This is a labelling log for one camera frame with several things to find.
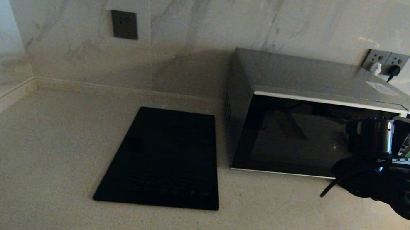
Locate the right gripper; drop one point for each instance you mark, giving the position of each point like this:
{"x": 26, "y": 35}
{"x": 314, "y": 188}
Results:
{"x": 374, "y": 136}

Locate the silver black microwave oven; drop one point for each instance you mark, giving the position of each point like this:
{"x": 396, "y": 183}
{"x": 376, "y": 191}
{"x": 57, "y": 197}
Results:
{"x": 289, "y": 138}

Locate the silver microwave oven body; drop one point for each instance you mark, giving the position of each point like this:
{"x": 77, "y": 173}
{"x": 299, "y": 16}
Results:
{"x": 313, "y": 76}

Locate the black power plug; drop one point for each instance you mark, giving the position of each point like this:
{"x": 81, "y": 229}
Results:
{"x": 394, "y": 70}

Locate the white power plug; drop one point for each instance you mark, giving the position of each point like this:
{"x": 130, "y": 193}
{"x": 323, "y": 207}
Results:
{"x": 375, "y": 68}

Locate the black induction cooktop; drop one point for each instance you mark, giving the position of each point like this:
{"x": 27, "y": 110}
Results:
{"x": 165, "y": 158}

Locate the light grey wall socket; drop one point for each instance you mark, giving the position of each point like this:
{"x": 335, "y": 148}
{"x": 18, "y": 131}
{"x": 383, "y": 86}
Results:
{"x": 401, "y": 60}
{"x": 373, "y": 55}

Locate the dark grey wall socket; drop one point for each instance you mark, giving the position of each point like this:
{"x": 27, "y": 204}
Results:
{"x": 124, "y": 25}

